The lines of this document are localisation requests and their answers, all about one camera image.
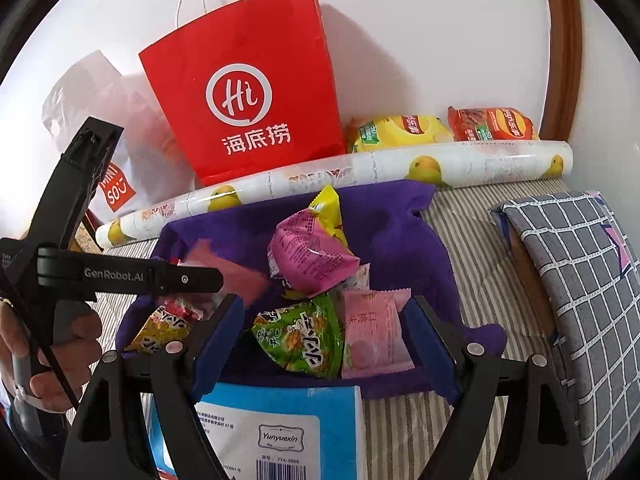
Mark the wooden door frame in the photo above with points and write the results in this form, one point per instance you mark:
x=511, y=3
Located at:
x=565, y=50

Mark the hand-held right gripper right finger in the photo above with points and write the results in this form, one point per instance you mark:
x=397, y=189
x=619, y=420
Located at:
x=430, y=347

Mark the small printed snack packet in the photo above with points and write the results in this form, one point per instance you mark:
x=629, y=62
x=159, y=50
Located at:
x=357, y=277

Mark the magenta snack packet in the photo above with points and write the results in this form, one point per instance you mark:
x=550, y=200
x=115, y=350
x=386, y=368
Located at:
x=310, y=250

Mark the white plastic bag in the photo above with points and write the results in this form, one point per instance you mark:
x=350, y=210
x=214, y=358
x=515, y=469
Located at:
x=145, y=160

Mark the striped bed sheet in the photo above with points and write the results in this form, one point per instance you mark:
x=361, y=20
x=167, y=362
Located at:
x=480, y=280

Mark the printed brown box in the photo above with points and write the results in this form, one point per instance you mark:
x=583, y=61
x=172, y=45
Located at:
x=87, y=237

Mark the red chips bag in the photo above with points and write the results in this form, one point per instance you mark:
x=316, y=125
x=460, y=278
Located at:
x=500, y=122

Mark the person's left hand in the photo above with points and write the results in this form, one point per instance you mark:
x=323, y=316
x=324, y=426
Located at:
x=75, y=360

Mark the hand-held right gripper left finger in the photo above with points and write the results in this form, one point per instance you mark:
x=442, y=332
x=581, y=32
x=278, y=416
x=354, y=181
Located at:
x=220, y=347

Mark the green snack packet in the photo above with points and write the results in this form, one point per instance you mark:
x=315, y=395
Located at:
x=295, y=340

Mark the blue tissue pack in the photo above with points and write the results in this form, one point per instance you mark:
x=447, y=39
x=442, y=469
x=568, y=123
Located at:
x=300, y=410

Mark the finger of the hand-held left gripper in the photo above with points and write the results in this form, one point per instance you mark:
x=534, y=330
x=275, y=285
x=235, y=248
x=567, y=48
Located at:
x=190, y=279

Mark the grey checked cloth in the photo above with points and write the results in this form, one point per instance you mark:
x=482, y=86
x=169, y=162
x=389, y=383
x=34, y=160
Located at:
x=590, y=320

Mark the red paper bag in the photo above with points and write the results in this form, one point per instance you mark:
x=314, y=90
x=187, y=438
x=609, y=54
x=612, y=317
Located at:
x=260, y=50

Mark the pink patterned cloth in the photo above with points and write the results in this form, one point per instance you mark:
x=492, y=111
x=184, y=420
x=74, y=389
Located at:
x=622, y=250

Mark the olive yellow snack packet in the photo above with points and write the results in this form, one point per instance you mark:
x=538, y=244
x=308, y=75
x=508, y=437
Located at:
x=160, y=330

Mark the lemon print wallpaper roll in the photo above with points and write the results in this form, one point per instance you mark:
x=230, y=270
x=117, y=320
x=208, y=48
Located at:
x=380, y=165

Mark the purple cloth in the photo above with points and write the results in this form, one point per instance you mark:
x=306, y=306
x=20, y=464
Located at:
x=390, y=240

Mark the light pink pastry packet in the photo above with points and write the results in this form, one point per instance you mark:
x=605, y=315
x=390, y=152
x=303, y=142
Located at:
x=372, y=330

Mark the yellow chips bag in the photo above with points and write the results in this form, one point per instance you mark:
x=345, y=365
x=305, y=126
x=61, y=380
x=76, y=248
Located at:
x=395, y=132

